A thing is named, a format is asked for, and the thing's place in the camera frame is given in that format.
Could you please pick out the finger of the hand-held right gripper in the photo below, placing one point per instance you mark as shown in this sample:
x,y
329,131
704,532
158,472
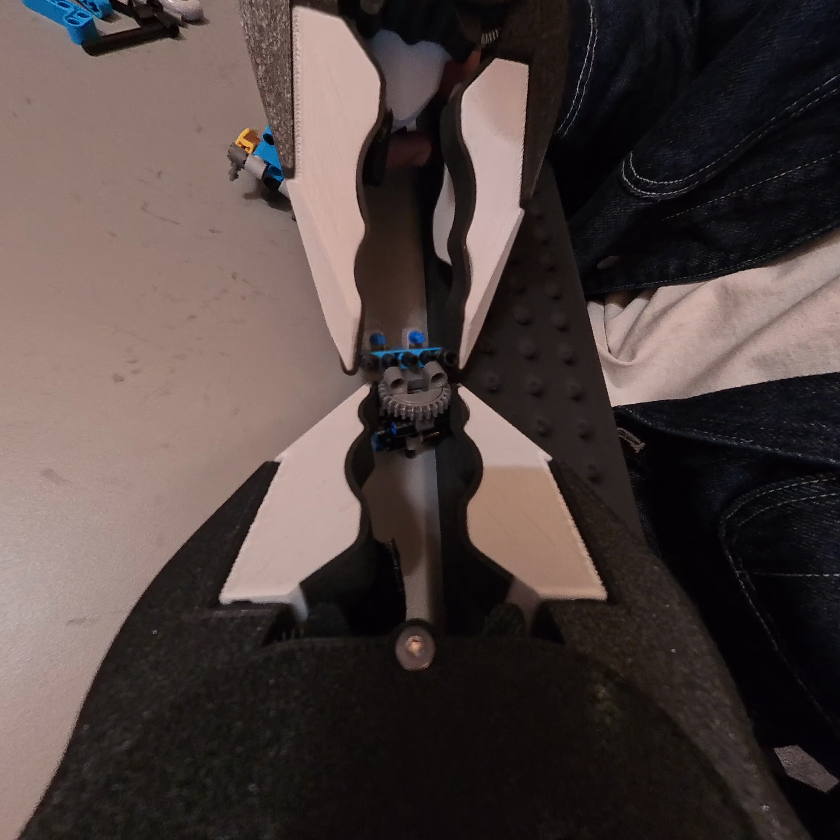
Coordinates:
x,y
492,171
328,145

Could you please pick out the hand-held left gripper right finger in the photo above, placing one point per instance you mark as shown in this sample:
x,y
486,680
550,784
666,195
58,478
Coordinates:
x,y
532,525

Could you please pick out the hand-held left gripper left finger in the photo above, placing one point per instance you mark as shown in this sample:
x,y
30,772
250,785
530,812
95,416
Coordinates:
x,y
295,525

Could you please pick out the blue yellow brick assembly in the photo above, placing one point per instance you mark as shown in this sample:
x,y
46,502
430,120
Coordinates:
x,y
256,155

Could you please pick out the black gear brick assembly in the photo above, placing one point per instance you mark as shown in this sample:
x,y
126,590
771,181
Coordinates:
x,y
414,394

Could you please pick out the person's right forearm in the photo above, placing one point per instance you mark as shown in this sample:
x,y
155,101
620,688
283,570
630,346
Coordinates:
x,y
656,79

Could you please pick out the grey desk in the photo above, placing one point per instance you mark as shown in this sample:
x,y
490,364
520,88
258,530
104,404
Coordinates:
x,y
131,328

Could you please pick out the person's right hand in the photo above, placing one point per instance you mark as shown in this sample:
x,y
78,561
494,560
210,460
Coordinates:
x,y
410,147

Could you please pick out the black studded mat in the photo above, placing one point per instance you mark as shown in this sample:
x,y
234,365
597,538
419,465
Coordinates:
x,y
538,368

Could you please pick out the person's denim jacket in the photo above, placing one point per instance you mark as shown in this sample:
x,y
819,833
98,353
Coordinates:
x,y
748,525

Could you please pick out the pile of small brick parts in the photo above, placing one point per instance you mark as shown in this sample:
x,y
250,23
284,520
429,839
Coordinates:
x,y
118,16

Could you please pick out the person's white shirt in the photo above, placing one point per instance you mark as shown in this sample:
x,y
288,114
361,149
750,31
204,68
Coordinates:
x,y
722,328

